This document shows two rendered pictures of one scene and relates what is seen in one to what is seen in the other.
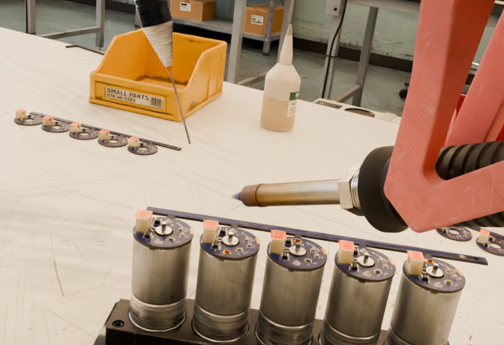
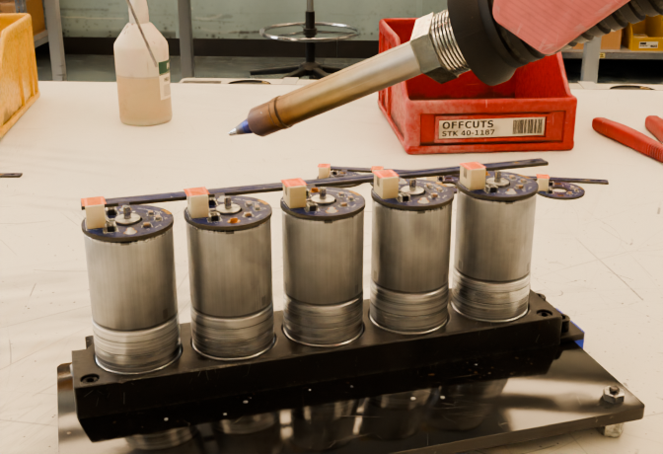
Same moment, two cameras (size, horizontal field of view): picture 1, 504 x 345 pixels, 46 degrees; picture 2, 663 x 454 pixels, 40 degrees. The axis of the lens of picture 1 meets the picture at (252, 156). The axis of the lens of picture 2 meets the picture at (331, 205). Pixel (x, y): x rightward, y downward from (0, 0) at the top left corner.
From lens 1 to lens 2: 0.07 m
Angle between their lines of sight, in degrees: 18
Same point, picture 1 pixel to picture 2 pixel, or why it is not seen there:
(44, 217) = not seen: outside the picture
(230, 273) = (246, 249)
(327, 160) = (242, 143)
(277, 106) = (143, 87)
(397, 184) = not seen: outside the picture
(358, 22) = not seen: outside the picture
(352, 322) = (418, 272)
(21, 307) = not seen: outside the picture
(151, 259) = (127, 259)
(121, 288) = (43, 357)
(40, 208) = not seen: outside the picture
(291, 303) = (335, 269)
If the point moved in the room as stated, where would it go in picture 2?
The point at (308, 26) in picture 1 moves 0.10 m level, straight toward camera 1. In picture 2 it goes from (85, 17) to (85, 20)
